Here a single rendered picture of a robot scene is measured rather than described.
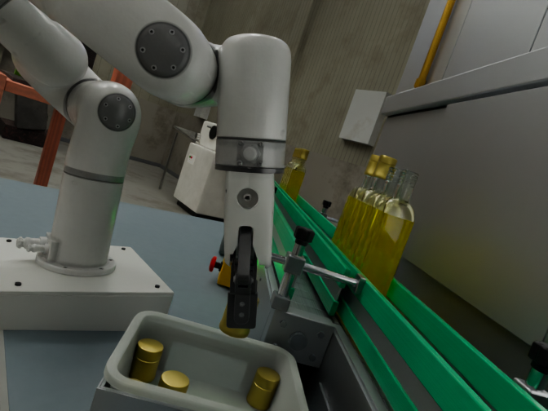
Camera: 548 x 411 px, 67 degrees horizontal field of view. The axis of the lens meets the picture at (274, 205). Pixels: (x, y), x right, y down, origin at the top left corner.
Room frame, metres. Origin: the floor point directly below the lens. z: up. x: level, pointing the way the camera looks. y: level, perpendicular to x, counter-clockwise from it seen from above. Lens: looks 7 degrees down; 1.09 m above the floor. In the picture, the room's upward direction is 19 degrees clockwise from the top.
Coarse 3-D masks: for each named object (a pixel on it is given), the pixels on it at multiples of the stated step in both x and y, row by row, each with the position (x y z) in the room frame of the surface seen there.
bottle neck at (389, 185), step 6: (390, 168) 0.75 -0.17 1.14; (390, 174) 0.75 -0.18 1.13; (396, 174) 0.74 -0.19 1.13; (384, 180) 0.76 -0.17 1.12; (390, 180) 0.74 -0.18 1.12; (396, 180) 0.74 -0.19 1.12; (384, 186) 0.75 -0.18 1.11; (390, 186) 0.74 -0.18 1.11; (384, 192) 0.74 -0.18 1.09; (390, 192) 0.74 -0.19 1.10
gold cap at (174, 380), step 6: (168, 372) 0.46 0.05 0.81; (174, 372) 0.46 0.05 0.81; (180, 372) 0.47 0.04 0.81; (162, 378) 0.44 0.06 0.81; (168, 378) 0.45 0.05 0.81; (174, 378) 0.45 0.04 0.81; (180, 378) 0.46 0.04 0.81; (186, 378) 0.46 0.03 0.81; (162, 384) 0.44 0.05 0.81; (168, 384) 0.44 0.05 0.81; (174, 384) 0.44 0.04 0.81; (180, 384) 0.44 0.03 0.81; (186, 384) 0.45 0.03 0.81; (174, 390) 0.44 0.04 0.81; (180, 390) 0.44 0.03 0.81; (186, 390) 0.45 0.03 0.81
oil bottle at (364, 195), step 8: (360, 192) 0.82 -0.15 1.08; (368, 192) 0.79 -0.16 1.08; (376, 192) 0.79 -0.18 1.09; (360, 200) 0.79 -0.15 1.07; (352, 208) 0.82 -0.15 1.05; (360, 208) 0.78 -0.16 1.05; (352, 216) 0.80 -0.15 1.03; (352, 224) 0.79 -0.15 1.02; (344, 232) 0.82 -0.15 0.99; (352, 232) 0.78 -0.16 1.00; (344, 240) 0.80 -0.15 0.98; (344, 248) 0.79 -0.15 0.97
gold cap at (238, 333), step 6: (258, 300) 0.45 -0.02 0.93; (222, 318) 0.45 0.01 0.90; (222, 324) 0.45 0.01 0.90; (222, 330) 0.44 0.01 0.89; (228, 330) 0.44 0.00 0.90; (234, 330) 0.44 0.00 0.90; (240, 330) 0.44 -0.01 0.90; (246, 330) 0.45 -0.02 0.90; (234, 336) 0.44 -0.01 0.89; (240, 336) 0.44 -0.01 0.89; (246, 336) 0.45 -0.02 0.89
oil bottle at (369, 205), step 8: (368, 200) 0.76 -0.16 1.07; (376, 200) 0.73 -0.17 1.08; (368, 208) 0.74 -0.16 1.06; (360, 216) 0.77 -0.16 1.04; (368, 216) 0.73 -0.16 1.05; (360, 224) 0.75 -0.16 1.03; (368, 224) 0.73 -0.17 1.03; (360, 232) 0.74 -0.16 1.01; (352, 240) 0.76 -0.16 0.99; (360, 240) 0.73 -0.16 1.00; (352, 248) 0.75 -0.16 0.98; (352, 256) 0.73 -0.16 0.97
